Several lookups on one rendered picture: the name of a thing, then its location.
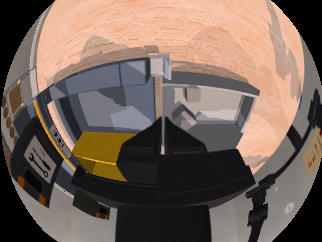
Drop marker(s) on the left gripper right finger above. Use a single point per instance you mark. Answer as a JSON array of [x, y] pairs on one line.
[[179, 141]]

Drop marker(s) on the dark olive case with orange latches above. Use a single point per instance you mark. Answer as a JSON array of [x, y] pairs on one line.
[[90, 206]]

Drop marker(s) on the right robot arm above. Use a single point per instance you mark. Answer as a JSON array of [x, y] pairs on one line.
[[317, 121]]

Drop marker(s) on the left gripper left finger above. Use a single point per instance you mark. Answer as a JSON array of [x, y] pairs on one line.
[[146, 141]]

